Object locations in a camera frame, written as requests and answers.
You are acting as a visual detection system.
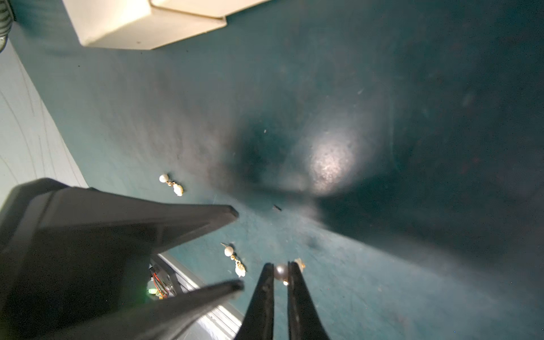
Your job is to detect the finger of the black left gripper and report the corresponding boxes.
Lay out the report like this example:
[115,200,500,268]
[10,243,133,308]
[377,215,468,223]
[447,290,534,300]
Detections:
[152,205,239,254]

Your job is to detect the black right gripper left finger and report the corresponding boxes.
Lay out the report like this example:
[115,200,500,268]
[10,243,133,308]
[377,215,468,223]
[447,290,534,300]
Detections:
[235,263,274,340]

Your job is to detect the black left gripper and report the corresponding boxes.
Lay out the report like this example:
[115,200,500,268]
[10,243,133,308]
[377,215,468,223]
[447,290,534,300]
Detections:
[1,178,245,339]

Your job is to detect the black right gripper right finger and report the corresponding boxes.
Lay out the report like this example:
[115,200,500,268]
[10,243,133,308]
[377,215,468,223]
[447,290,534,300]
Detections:
[287,262,330,340]

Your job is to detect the pearl drop earring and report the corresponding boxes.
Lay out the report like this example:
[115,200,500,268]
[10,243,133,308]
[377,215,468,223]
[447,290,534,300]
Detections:
[221,243,247,278]
[159,174,184,197]
[273,259,306,286]

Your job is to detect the cream drawer jewelry box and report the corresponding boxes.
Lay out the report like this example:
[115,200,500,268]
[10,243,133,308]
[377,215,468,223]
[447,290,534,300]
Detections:
[63,0,265,50]

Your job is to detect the green ribbed ceramic mug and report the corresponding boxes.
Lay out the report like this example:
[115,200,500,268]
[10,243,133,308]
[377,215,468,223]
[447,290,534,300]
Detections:
[0,0,15,52]

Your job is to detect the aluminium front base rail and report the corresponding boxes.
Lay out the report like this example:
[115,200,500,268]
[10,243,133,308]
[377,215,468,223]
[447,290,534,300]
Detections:
[151,253,242,339]

